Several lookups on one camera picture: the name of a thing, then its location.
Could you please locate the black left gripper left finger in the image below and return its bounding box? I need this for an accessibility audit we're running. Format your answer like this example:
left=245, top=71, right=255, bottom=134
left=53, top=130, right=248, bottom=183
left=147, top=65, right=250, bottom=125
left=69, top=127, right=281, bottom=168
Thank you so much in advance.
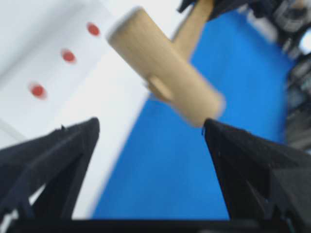
left=0, top=117, right=100, bottom=219

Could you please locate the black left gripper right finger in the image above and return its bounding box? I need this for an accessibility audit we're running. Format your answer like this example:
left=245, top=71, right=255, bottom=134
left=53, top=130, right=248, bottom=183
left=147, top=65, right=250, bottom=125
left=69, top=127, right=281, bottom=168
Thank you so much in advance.
left=204, top=119, right=311, bottom=221

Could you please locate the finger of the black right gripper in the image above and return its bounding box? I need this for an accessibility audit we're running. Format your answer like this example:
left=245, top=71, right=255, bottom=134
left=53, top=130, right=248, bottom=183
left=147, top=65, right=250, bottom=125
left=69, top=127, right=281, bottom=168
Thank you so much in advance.
left=177, top=0, right=198, bottom=13
left=208, top=0, right=245, bottom=20

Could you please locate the wooden mallet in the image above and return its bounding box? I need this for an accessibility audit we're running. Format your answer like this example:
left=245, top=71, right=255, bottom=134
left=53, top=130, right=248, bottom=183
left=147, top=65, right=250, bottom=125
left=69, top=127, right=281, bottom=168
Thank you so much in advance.
left=108, top=0, right=225, bottom=127

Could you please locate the white foam board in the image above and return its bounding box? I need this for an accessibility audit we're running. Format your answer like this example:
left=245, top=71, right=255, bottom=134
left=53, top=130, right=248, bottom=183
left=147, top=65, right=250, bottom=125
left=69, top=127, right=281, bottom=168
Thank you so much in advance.
left=0, top=0, right=184, bottom=218

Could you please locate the blue table cloth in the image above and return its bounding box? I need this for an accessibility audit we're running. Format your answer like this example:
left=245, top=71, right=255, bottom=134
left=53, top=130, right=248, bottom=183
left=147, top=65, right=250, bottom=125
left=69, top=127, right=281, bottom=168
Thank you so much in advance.
left=93, top=11, right=293, bottom=219

